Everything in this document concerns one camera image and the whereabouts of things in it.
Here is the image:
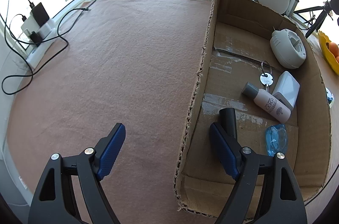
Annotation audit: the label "white plug-in device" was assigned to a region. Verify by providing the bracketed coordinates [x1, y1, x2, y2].
[270, 29, 307, 69]

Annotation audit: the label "blue sanitizer bottle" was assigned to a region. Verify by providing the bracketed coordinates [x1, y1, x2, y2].
[265, 124, 288, 157]

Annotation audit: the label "black tripod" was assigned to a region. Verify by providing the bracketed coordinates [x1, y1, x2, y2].
[294, 0, 338, 38]

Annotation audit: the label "white usb charger cube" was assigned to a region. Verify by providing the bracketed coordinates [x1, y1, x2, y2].
[272, 71, 300, 111]

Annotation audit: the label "open cardboard box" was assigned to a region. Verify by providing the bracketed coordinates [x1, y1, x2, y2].
[174, 0, 331, 221]

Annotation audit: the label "small black plug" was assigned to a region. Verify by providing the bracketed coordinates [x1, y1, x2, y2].
[29, 32, 43, 47]

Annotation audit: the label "white power strip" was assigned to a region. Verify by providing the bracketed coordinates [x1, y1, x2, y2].
[26, 18, 57, 69]

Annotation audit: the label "yellow leaf-shaped bowl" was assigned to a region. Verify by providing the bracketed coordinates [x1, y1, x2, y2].
[318, 31, 338, 75]

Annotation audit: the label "black power adapter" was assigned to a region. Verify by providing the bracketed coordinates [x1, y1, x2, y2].
[30, 3, 50, 27]

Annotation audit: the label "black cable on mat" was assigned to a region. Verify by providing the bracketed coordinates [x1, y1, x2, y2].
[0, 0, 185, 96]

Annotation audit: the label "blue round tape measure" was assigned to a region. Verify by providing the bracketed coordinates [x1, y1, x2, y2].
[326, 88, 334, 108]

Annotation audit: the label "black cylinder tube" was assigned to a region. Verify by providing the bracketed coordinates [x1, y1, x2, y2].
[218, 107, 237, 139]

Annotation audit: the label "white charger on strip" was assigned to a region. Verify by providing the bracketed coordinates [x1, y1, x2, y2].
[21, 16, 40, 36]

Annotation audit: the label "keys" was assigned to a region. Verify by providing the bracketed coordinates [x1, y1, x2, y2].
[260, 60, 274, 92]

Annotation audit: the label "pink small bottle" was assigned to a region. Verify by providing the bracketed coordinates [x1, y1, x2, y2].
[242, 82, 291, 124]

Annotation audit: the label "front orange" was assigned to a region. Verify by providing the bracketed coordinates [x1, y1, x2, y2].
[328, 42, 339, 58]

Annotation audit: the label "pink felt mat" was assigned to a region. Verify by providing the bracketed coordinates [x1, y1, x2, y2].
[7, 0, 211, 223]

